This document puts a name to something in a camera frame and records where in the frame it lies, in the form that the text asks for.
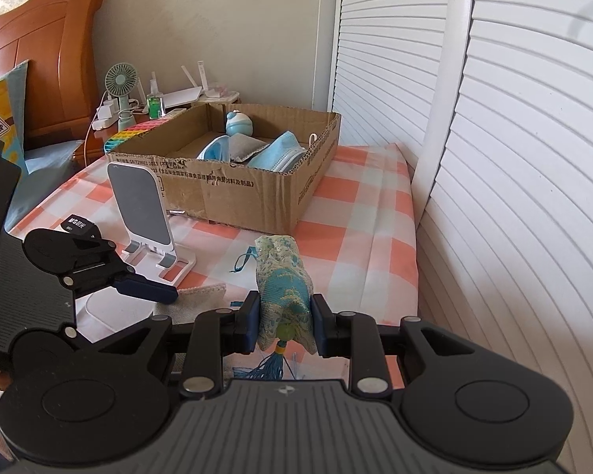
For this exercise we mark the wooden bed headboard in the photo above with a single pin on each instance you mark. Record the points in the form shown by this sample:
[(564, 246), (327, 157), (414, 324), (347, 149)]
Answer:
[(44, 59)]

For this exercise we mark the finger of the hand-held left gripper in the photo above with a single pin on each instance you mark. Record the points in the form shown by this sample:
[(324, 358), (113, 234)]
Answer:
[(148, 290)]

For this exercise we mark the white router with antennas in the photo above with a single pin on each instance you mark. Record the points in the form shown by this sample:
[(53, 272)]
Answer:
[(180, 97)]

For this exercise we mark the grey cloth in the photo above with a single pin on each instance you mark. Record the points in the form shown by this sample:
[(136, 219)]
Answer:
[(197, 298)]

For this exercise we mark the blue face mask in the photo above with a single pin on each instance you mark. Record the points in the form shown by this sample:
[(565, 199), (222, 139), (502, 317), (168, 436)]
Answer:
[(279, 153), (217, 149)]

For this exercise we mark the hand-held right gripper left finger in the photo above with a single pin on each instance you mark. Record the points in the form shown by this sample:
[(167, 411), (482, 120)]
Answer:
[(251, 323)]

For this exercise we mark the green sanitizer bottle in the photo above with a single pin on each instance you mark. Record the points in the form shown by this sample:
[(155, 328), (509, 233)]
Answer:
[(155, 106)]

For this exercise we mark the white folding phone stand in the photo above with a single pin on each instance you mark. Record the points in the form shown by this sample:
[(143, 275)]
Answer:
[(138, 207)]

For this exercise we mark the blue yellow printed pillow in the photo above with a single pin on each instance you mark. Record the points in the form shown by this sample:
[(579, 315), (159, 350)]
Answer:
[(2, 118)]

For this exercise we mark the wooden bedside table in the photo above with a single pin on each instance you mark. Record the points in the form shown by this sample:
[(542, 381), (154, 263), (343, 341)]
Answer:
[(91, 145)]

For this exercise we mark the green handheld fan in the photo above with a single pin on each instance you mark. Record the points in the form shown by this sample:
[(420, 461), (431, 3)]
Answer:
[(120, 79)]

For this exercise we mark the orange white checkered tablecloth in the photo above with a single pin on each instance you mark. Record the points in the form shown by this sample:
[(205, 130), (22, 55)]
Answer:
[(365, 237)]

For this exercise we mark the white flat box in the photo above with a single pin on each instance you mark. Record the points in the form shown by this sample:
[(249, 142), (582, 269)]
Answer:
[(222, 95)]

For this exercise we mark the grey fabric pouch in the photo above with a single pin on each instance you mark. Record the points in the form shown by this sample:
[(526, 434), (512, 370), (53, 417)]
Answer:
[(249, 150)]

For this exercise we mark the white louvered wardrobe door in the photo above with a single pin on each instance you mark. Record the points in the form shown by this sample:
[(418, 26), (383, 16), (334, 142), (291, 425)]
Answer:
[(533, 207), (390, 59)]

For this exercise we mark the white power strip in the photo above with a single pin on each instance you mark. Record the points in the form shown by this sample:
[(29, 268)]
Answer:
[(105, 116)]

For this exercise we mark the blue embroidered sachet with tassel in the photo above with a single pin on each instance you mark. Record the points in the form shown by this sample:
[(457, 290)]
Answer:
[(281, 286)]

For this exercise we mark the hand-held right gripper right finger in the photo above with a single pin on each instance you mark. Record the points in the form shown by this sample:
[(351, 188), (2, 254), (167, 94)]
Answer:
[(318, 326)]

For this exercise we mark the rainbow pop bubble toy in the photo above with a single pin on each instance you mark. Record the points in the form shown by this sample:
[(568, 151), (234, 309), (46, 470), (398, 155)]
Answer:
[(128, 136)]

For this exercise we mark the white round pad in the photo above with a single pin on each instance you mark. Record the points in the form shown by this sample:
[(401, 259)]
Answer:
[(108, 311)]

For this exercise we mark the brown cardboard box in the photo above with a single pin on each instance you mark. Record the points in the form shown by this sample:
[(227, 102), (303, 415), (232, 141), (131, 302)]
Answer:
[(237, 197)]

